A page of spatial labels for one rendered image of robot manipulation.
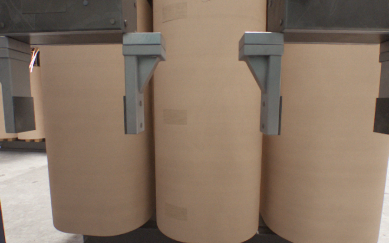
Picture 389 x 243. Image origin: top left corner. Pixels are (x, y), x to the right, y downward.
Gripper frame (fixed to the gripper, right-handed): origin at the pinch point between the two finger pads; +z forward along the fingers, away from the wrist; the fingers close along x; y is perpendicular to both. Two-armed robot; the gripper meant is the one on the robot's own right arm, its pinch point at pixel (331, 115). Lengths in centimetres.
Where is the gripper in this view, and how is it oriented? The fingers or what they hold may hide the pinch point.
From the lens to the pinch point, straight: 25.6
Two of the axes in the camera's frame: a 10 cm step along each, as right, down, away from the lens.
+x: 10.0, 0.1, -0.2
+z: 0.0, 10.0, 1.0
